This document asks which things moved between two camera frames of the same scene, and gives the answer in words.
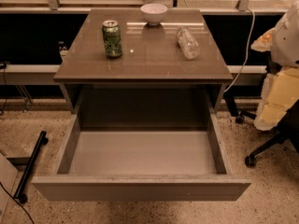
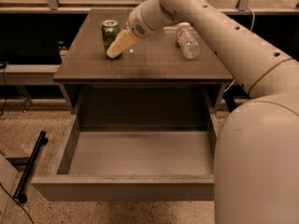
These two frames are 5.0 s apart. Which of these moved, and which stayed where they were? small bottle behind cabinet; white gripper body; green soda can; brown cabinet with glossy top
Moved: white gripper body
Stayed: green soda can; brown cabinet with glossy top; small bottle behind cabinet
